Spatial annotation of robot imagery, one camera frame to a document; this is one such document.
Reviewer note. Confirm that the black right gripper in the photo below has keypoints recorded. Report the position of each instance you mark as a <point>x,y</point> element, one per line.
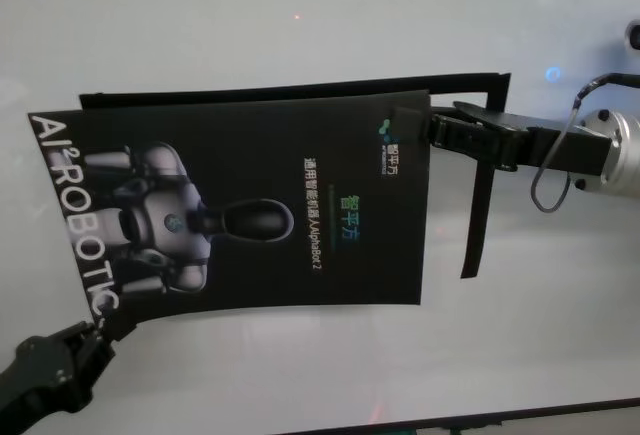
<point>540,152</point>

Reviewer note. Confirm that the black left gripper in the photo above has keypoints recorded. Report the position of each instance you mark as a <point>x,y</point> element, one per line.
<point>50,365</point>

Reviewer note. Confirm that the black robot print poster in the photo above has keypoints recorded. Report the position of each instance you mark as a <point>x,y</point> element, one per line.
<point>250,265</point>

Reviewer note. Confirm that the black tape frame outline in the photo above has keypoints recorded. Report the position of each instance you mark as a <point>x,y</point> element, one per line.
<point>482,215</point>

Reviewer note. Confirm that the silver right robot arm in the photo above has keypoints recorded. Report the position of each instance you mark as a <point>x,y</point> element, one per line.
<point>625,155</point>

